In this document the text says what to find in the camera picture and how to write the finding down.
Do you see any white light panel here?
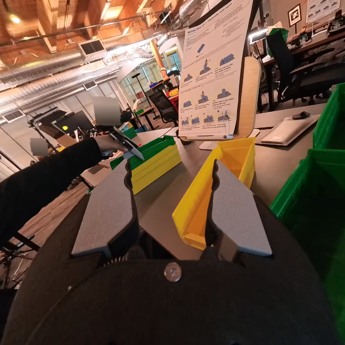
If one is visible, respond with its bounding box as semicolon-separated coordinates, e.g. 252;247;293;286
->
248;28;269;44

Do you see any small green bin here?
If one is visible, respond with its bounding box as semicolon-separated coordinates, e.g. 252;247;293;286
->
119;123;138;139

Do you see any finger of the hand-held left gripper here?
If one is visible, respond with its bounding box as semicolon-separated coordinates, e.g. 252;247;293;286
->
123;146;145;162
112;126;139;149

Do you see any black and white tag sign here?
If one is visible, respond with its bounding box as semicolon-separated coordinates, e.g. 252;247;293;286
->
287;3;302;28

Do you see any black monitor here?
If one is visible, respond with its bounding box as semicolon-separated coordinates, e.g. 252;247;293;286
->
51;110;95;135

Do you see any green plastic bin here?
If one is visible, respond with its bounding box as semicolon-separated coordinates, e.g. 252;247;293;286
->
313;83;345;150
270;149;345;345
110;135;176;171

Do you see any grey flat tray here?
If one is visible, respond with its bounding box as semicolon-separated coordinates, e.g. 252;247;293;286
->
255;114;322;146

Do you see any silver ventilation duct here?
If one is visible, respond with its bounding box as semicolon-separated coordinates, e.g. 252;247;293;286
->
0;51;116;89

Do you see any yellow plastic bin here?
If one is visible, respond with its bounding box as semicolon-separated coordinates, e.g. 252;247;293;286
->
132;154;182;195
129;146;180;186
172;136;256;251

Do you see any person's left hand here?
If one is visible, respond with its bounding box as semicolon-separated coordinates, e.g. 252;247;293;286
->
94;134;122;157

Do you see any wooden poster stand board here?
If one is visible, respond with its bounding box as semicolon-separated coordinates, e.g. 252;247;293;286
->
180;56;262;142

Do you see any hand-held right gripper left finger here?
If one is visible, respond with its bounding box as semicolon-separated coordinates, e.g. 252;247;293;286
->
71;159;140;259

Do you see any person's left forearm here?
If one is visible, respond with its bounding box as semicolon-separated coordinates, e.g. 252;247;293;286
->
0;137;108;247

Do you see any large instruction poster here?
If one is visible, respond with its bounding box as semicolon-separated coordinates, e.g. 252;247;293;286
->
178;0;254;141

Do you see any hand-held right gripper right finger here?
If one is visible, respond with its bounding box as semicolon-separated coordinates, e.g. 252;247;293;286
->
206;159;273;262

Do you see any black office chair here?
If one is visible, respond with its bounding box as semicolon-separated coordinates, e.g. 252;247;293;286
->
266;30;336;108
148;90;179;125

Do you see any white stand base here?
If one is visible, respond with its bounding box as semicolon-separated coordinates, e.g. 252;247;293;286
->
199;129;260;150

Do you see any small instruction poster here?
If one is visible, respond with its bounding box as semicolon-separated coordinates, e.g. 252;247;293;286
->
306;0;342;24

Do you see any ceiling air vent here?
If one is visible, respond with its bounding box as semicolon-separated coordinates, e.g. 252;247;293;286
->
78;38;106;62

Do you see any black floor lamp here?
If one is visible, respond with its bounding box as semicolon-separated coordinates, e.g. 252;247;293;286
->
132;72;152;114

